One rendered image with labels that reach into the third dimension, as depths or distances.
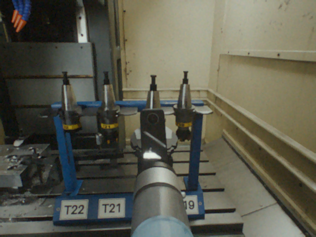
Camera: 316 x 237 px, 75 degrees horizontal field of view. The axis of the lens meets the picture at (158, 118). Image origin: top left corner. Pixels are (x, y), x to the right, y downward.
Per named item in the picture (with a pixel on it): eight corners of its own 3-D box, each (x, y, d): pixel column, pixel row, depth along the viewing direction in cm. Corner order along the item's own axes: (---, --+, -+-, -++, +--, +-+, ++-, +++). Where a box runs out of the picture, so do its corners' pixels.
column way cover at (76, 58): (98, 133, 123) (89, 42, 106) (16, 135, 121) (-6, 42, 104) (100, 130, 128) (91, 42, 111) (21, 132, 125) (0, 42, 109)
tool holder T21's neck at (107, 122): (118, 122, 64) (117, 112, 63) (119, 128, 60) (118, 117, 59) (101, 123, 63) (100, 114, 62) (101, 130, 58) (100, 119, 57)
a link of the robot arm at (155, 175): (131, 182, 29) (188, 181, 30) (133, 164, 33) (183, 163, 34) (133, 222, 32) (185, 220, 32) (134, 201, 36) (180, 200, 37)
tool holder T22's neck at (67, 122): (84, 123, 63) (82, 114, 62) (77, 130, 58) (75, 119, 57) (68, 123, 63) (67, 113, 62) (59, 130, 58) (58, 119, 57)
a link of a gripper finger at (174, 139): (159, 136, 50) (152, 154, 42) (159, 130, 49) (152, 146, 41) (178, 138, 49) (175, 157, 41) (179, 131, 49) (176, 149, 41)
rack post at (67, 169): (75, 200, 70) (62, 117, 60) (59, 200, 69) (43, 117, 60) (83, 182, 79) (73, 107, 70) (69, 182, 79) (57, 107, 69)
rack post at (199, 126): (203, 194, 72) (210, 114, 62) (188, 195, 72) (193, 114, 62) (196, 177, 82) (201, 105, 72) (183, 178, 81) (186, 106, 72)
